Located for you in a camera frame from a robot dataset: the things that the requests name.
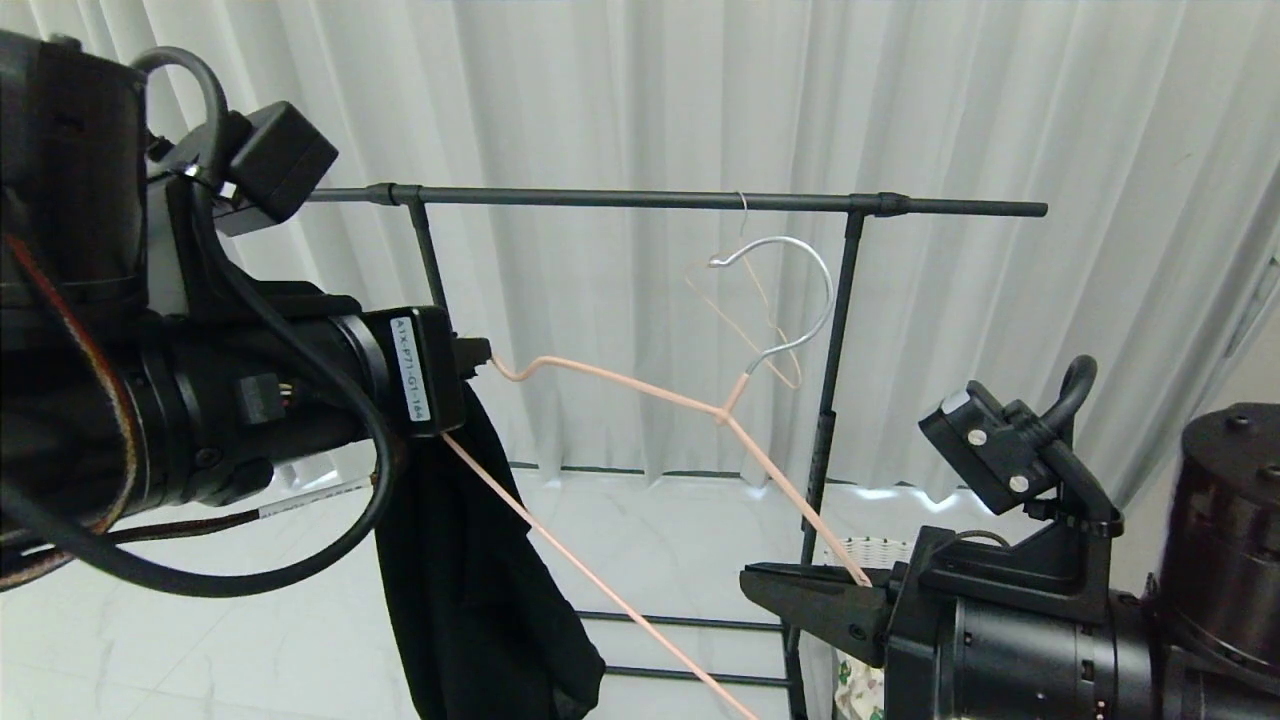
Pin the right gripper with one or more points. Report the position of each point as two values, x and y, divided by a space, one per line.
1020 660

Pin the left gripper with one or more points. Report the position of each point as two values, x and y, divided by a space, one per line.
300 390

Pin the black T-shirt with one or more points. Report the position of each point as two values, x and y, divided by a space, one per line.
470 580

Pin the pink clothes hanger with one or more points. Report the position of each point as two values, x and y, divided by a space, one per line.
743 212
640 388

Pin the white laundry basket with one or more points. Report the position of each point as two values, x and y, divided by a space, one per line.
870 552

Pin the black clothes rack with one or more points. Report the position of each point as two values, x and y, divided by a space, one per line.
600 198

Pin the white curtain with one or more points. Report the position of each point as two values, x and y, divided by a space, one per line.
620 90

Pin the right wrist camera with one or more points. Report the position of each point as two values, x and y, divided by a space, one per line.
985 450

